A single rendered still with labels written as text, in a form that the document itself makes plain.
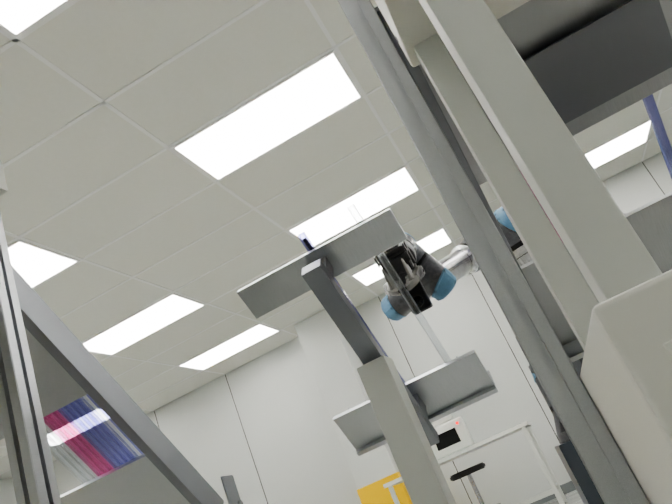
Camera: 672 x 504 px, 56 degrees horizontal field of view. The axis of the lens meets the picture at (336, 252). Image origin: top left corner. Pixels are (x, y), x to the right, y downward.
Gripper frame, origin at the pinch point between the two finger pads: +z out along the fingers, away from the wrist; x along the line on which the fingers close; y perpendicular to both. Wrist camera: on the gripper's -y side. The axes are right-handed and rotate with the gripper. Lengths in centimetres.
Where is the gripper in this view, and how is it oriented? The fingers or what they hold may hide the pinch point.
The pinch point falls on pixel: (404, 291)
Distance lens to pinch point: 127.8
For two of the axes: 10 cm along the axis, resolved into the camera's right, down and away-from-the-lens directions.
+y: -5.0, -8.6, -1.4
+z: -1.1, 2.2, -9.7
